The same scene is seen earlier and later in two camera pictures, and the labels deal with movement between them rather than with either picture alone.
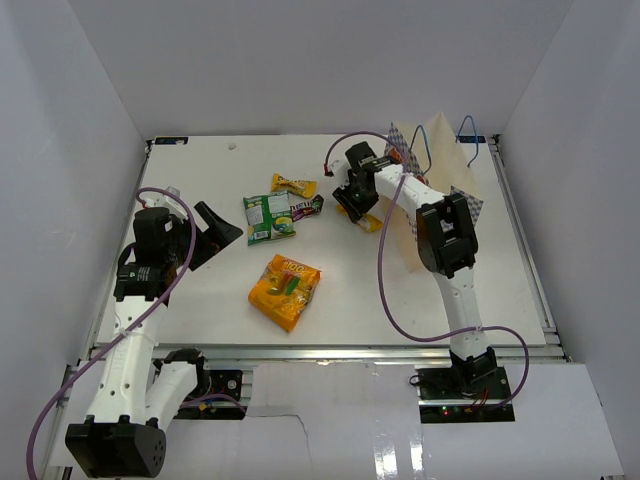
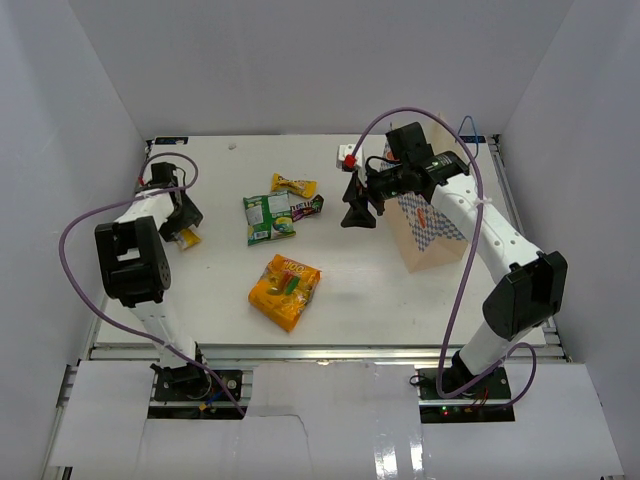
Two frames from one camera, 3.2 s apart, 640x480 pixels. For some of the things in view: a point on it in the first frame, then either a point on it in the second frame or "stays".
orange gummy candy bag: (282, 290) stays
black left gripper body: (179, 249) to (183, 217)
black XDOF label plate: (171, 140) stays
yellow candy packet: (306, 188) stays
